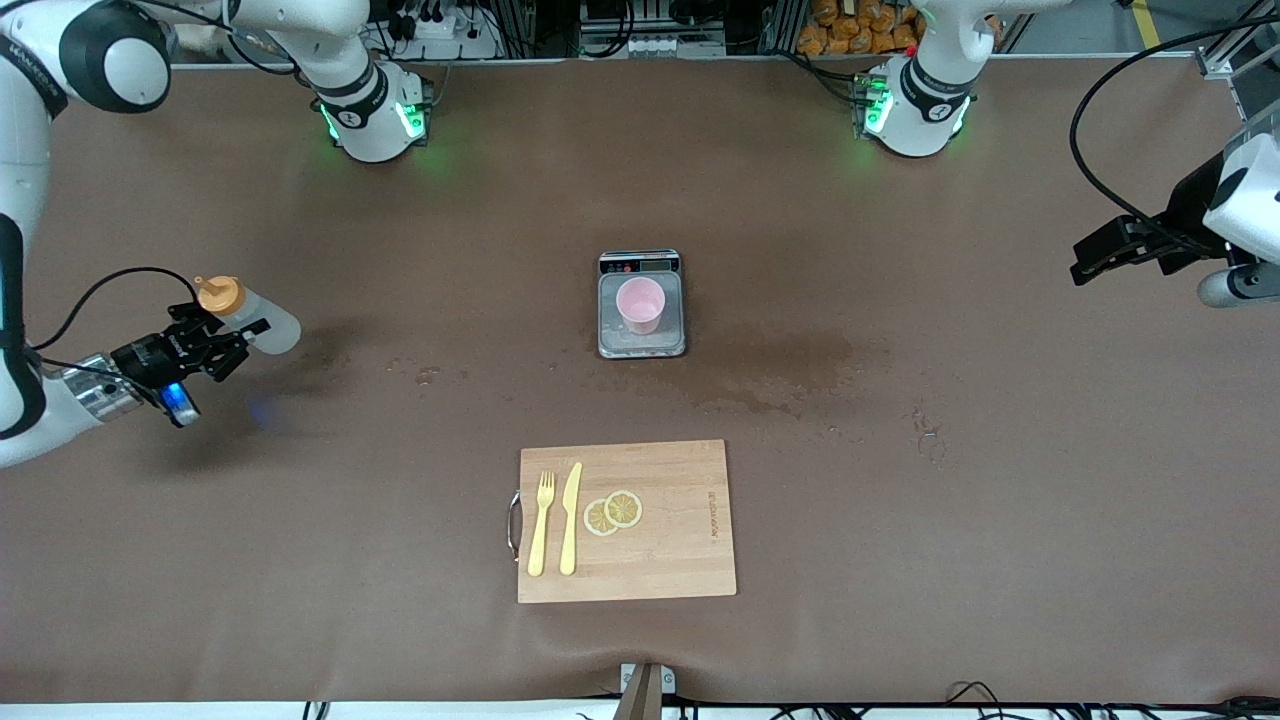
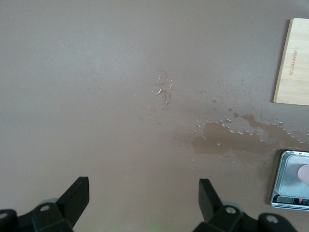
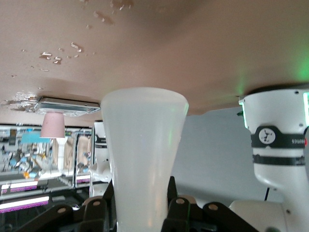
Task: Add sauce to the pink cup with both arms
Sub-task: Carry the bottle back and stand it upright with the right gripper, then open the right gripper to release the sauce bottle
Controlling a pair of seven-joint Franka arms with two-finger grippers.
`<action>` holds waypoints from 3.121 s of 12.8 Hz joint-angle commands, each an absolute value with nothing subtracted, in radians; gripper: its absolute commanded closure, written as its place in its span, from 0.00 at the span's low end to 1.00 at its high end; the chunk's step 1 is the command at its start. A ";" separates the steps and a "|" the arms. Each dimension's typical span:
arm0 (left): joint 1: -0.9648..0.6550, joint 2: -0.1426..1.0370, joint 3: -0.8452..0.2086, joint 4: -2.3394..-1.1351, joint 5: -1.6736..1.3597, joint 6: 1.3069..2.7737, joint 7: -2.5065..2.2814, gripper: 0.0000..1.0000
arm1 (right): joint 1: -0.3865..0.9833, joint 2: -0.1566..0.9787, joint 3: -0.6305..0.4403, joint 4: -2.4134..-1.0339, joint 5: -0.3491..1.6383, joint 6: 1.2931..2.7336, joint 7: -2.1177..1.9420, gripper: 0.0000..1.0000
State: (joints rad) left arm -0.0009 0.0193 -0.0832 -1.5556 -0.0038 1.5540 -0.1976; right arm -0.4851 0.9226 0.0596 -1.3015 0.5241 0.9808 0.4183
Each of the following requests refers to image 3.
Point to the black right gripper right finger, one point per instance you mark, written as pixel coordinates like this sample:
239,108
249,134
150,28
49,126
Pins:
183,212

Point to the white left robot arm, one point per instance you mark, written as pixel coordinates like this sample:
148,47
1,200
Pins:
100,149

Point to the silver digital kitchen scale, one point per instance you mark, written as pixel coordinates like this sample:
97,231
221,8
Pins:
67,107

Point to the cluttered storage shelf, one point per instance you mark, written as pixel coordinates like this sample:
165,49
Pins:
29,157

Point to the translucent squeeze bottle orange cap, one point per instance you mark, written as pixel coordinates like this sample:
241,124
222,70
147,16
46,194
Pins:
142,145

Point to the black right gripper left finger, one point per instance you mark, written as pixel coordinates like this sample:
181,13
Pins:
91,212

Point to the brown table cover mat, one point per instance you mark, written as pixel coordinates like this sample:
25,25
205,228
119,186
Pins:
169,48

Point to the pink plastic cup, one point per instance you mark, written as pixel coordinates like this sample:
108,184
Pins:
52,125

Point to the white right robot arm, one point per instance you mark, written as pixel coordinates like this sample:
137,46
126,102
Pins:
272,108

